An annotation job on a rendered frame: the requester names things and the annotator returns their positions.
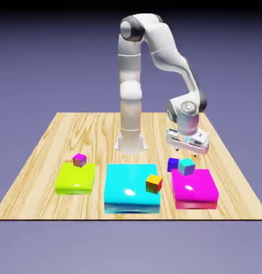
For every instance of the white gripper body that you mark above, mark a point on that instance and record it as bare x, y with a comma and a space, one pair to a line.
186, 145

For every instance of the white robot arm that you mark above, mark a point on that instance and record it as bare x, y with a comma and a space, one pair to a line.
130, 64

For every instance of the small cyan cube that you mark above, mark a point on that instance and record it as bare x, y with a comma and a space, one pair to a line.
186, 167

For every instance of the small blue cube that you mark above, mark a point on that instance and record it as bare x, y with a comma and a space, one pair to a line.
172, 164

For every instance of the small orange cube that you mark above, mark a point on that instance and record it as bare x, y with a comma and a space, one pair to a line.
153, 183

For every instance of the small magenta cube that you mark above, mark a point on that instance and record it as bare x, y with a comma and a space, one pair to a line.
79, 160

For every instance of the large magenta box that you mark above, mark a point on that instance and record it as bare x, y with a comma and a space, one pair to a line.
195, 190

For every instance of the large cyan box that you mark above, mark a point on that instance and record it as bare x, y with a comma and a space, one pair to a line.
130, 188

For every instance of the large yellow-green box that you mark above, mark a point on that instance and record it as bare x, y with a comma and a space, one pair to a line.
75, 178

